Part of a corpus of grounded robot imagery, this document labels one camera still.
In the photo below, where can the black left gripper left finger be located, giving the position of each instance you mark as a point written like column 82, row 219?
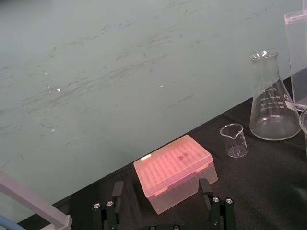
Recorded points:
column 110, row 210

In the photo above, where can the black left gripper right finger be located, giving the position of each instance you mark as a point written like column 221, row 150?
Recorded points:
column 221, row 213

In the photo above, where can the black table cloth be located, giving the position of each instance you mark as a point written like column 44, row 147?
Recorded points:
column 251, row 182

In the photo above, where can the pink lidded pipette tip box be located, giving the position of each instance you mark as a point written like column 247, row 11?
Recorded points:
column 175, row 171

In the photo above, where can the small clear glass beaker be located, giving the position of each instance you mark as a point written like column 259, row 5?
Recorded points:
column 234, row 141

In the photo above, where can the clear acrylic rack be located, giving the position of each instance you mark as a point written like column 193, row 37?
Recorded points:
column 31, row 203

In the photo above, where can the blue tube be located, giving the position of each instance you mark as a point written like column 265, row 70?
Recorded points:
column 8, row 222

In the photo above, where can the clear glass conical flask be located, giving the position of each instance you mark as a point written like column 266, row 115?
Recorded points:
column 272, row 105

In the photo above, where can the large clear glass beaker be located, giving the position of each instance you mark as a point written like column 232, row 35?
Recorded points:
column 304, row 127

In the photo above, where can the clear acrylic stand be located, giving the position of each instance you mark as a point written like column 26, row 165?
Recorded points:
column 297, row 60

